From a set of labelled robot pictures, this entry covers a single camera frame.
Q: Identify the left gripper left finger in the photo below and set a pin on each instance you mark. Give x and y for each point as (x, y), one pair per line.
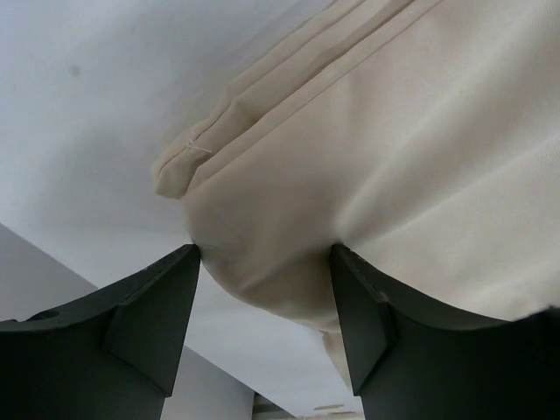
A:
(113, 354)

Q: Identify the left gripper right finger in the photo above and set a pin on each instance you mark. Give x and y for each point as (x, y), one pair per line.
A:
(411, 356)

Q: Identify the beige trousers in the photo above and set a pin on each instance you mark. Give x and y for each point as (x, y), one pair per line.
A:
(423, 135)

